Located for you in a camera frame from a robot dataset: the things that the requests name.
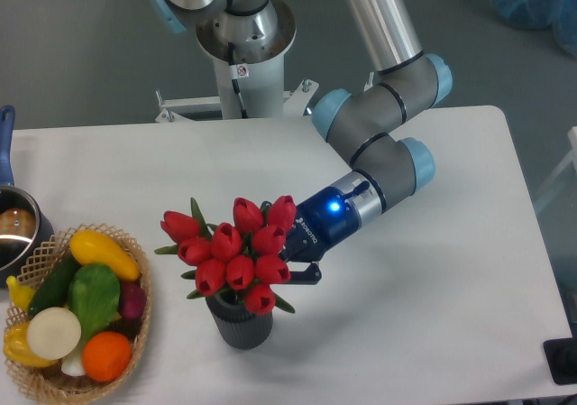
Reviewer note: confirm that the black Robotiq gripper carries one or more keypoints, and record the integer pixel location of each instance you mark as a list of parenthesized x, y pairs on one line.
[(322, 222)]

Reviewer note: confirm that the red tulip bouquet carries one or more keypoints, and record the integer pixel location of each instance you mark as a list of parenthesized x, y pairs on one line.
[(240, 259)]

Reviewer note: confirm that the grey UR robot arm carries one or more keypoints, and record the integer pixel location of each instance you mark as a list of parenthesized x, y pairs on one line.
[(359, 126)]

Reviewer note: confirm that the dark grey ribbed vase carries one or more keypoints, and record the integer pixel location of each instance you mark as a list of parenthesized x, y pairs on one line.
[(239, 327)]

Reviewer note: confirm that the purple red onion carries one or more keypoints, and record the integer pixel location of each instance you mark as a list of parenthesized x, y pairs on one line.
[(132, 300)]

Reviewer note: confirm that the green lettuce leaf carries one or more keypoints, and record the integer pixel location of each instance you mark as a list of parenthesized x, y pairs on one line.
[(94, 295)]

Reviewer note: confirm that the orange fruit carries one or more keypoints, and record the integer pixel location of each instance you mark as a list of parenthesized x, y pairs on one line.
[(106, 355)]

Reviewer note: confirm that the yellow squash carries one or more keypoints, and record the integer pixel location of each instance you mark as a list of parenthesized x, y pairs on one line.
[(89, 247)]

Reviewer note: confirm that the white green scallion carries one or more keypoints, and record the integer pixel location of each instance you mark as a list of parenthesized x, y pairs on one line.
[(72, 364)]

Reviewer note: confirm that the dark green cucumber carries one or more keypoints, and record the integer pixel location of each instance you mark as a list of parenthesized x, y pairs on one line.
[(54, 290)]

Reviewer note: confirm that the black device at table edge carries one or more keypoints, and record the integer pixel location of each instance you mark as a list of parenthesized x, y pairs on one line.
[(561, 358)]

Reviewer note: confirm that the yellow bell pepper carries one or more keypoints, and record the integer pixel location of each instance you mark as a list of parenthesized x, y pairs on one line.
[(16, 348)]

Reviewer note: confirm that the blue plastic bag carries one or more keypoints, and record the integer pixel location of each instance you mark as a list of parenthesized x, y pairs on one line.
[(559, 16)]

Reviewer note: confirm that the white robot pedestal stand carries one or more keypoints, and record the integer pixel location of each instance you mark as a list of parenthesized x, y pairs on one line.
[(248, 56)]

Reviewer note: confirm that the blue handled saucepan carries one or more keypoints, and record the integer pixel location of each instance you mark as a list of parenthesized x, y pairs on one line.
[(23, 226)]

